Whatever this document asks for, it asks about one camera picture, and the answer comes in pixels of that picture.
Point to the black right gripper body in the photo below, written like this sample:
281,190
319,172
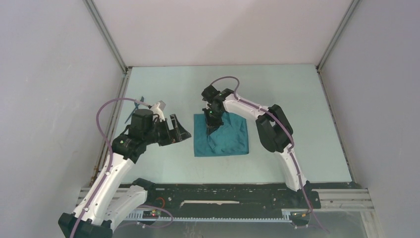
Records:
210,112

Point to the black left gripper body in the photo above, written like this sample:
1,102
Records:
160,133

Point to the teal cloth napkin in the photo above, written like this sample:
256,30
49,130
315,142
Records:
230,139

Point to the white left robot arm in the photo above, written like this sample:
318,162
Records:
97,216

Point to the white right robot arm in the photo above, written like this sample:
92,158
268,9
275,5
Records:
274,129

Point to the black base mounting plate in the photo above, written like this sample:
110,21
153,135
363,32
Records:
207,211

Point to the aluminium left side rail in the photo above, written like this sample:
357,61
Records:
109,129

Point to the white slotted cable duct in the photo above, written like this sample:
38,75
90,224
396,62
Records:
138,216

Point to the aluminium front frame rail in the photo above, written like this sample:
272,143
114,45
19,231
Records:
341,198

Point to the aluminium left corner post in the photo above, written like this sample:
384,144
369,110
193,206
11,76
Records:
101,25

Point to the aluminium corner post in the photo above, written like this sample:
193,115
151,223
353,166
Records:
354,4
101,25

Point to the aluminium right corner post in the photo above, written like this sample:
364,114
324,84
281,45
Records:
354,4

